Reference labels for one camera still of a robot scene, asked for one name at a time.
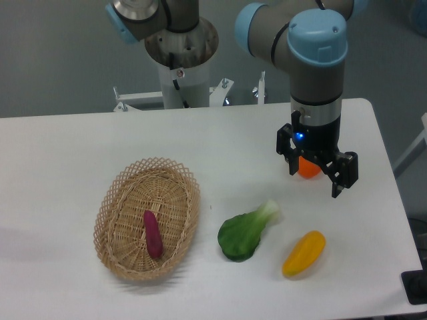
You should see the white frame at right edge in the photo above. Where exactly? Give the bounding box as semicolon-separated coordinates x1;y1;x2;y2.
392;113;426;179

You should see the black device at table edge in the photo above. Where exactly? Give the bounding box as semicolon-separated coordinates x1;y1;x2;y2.
401;270;426;305

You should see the white metal base frame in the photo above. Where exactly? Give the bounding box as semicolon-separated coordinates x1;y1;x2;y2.
112;70;268;112

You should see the orange round fruit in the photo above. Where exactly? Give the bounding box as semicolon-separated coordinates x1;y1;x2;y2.
298;156;322;179

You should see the green bok choy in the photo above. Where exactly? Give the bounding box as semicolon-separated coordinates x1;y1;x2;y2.
217;200;281;262

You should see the oval woven wicker basket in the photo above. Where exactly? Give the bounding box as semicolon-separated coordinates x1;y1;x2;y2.
94;157;200;281

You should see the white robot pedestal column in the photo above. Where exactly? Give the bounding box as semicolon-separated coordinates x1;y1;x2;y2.
144;17;219;91

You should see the yellow orange mango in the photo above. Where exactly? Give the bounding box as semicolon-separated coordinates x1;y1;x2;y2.
282;230;326;277

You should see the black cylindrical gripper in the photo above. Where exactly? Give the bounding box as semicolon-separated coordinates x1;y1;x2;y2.
276;111;359;198

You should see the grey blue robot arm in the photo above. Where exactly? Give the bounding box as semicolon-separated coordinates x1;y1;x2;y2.
105;1;366;197

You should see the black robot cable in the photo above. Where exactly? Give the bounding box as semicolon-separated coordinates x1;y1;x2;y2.
168;52;191;109

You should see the purple sweet potato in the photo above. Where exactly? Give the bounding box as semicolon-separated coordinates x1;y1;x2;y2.
143;210;163;259

